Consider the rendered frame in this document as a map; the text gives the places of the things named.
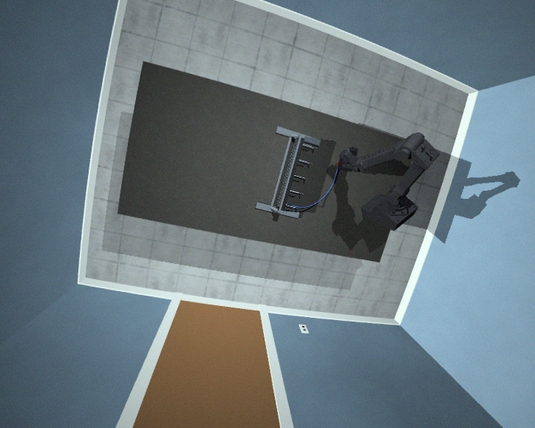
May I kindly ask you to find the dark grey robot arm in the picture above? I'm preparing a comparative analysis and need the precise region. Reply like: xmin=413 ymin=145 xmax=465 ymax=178
xmin=339 ymin=132 xmax=440 ymax=216

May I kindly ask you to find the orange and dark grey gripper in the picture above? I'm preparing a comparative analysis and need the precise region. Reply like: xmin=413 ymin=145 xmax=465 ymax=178
xmin=336 ymin=158 xmax=352 ymax=171

